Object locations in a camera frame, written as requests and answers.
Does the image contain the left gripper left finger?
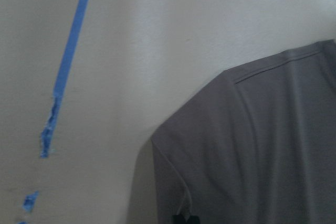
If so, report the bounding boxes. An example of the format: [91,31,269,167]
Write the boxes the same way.
[172,214,187,224]

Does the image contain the brown t-shirt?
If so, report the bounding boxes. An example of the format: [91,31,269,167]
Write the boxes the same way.
[150,40,335,223]

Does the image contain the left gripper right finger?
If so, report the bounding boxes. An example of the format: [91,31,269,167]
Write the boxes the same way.
[188,216,201,224]

